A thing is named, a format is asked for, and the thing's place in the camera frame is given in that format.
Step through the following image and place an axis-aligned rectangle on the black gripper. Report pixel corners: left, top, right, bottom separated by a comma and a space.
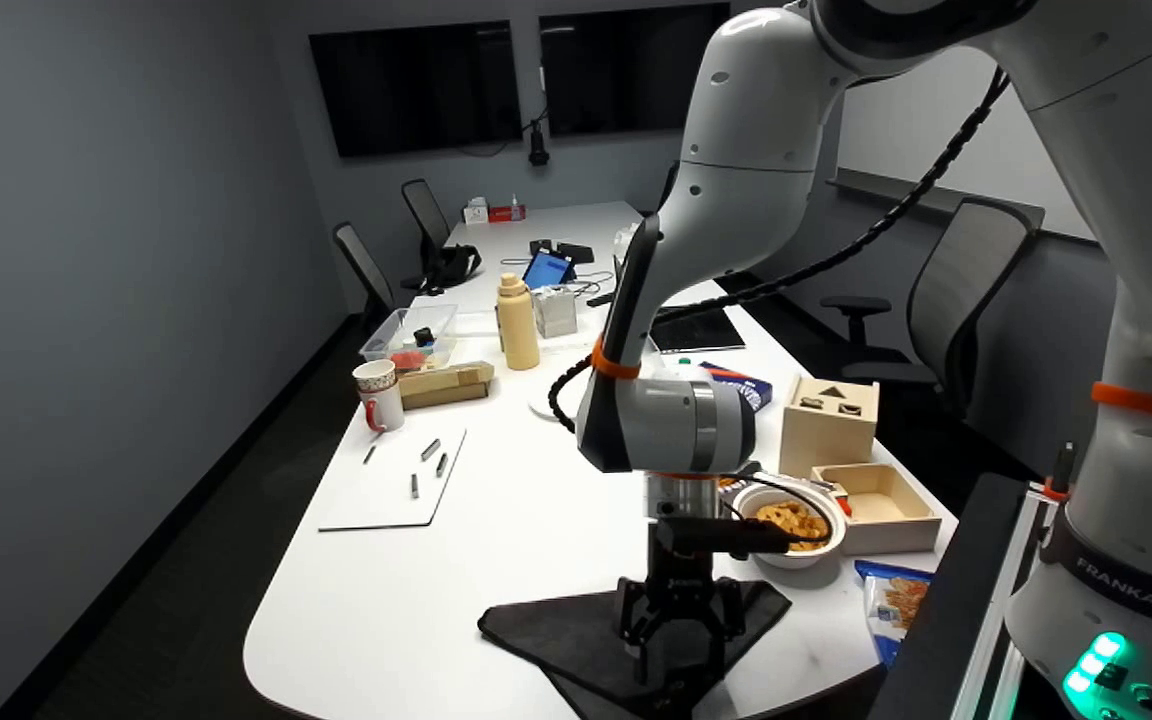
616, 516, 786, 656

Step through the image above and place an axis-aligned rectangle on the dark grey towel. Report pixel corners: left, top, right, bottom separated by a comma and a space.
476, 580, 793, 720

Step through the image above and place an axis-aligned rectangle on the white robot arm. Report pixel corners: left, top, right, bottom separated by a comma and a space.
574, 0, 1152, 720

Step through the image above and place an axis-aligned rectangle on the white bowl of pretzels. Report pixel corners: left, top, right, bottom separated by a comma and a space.
728, 485, 847, 573

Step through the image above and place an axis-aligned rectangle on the blue snack bag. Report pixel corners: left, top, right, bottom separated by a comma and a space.
856, 560, 930, 663

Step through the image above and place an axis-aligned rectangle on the wooden tray lid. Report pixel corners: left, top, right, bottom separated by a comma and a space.
812, 465, 940, 557

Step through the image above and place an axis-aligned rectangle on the wooden shape sorter box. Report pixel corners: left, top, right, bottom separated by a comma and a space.
780, 380, 879, 478

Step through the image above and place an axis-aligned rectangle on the tan mustard bottle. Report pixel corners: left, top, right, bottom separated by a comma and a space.
496, 273, 541, 373

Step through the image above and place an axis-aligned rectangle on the clear plastic container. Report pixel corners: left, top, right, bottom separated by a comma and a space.
361, 305, 455, 360

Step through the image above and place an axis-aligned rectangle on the white jar red label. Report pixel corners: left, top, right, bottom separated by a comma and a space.
350, 360, 404, 431

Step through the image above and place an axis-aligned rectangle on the black bag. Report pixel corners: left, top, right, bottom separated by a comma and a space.
419, 245, 481, 298

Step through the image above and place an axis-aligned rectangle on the office chair right side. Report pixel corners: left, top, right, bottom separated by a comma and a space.
825, 202, 1031, 391

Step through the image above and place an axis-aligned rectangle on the office chair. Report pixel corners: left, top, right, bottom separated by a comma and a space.
825, 202, 1031, 391
399, 179, 450, 250
331, 222, 394, 308

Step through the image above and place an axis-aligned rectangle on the far office chair left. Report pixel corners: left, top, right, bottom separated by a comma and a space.
331, 222, 394, 308

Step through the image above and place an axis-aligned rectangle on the far office chair right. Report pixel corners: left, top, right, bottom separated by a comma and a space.
399, 179, 450, 250

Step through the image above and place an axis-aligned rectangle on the wall monitor right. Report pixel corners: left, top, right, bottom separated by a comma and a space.
541, 5, 728, 137

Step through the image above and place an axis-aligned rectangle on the wall monitor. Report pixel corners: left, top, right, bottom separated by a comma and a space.
309, 19, 519, 159
541, 5, 728, 137

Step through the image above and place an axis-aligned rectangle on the wall monitor left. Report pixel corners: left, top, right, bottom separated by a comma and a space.
309, 19, 519, 159

